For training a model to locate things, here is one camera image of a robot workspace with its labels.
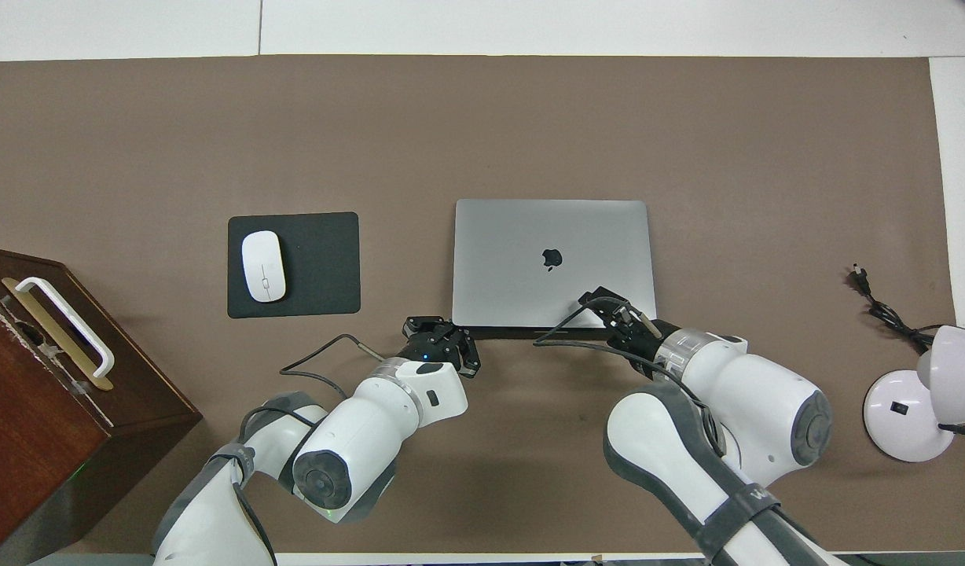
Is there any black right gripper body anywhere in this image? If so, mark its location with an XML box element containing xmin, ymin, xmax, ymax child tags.
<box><xmin>608</xmin><ymin>311</ymin><xmax>662</xmax><ymax>358</ymax></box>

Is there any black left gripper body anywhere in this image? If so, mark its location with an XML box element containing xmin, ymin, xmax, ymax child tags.
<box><xmin>400</xmin><ymin>330</ymin><xmax>461</xmax><ymax>369</ymax></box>

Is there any silver grey laptop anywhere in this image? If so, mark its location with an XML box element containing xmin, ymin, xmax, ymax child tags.
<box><xmin>452</xmin><ymin>198</ymin><xmax>658</xmax><ymax>340</ymax></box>

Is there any black mouse pad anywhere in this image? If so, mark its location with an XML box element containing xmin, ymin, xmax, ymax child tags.
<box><xmin>227</xmin><ymin>211</ymin><xmax>361</xmax><ymax>319</ymax></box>

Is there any white computer mouse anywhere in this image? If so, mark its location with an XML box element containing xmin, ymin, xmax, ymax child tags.
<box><xmin>241</xmin><ymin>230</ymin><xmax>288</xmax><ymax>303</ymax></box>

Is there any brown table mat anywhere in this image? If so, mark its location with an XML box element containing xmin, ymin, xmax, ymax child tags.
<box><xmin>0</xmin><ymin>55</ymin><xmax>965</xmax><ymax>555</ymax></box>

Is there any white desk lamp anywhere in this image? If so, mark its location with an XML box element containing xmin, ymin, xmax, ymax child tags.
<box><xmin>863</xmin><ymin>325</ymin><xmax>965</xmax><ymax>463</ymax></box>

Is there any dark brown wooden box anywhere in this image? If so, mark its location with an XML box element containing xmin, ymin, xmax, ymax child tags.
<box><xmin>0</xmin><ymin>245</ymin><xmax>204</xmax><ymax>566</ymax></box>

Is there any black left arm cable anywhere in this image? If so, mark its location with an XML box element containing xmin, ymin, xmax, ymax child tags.
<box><xmin>231</xmin><ymin>334</ymin><xmax>389</xmax><ymax>566</ymax></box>

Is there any black lamp power cable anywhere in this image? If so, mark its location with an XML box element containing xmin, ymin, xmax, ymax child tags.
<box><xmin>848</xmin><ymin>265</ymin><xmax>935</xmax><ymax>352</ymax></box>

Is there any brass handle plate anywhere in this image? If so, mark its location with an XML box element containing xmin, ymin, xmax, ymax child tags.
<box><xmin>1</xmin><ymin>277</ymin><xmax>114</xmax><ymax>391</ymax></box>

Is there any white box handle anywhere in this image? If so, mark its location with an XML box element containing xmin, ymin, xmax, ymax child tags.
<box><xmin>15</xmin><ymin>277</ymin><xmax>116</xmax><ymax>380</ymax></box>

